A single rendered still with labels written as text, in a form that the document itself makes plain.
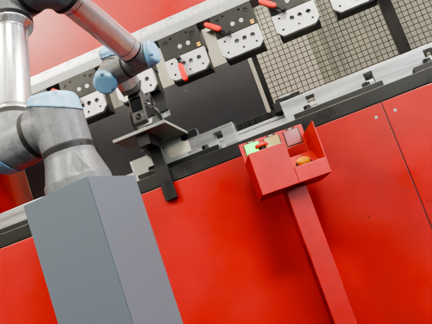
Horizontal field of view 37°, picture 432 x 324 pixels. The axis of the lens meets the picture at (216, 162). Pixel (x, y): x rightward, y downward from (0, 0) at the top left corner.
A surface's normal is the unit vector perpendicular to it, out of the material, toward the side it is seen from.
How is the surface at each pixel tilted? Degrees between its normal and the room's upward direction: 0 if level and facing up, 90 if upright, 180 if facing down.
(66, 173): 72
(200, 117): 90
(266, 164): 90
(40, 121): 90
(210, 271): 90
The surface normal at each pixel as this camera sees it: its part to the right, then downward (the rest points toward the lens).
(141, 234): 0.84, -0.36
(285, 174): 0.00, -0.18
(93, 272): -0.43, 0.00
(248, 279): -0.22, -0.09
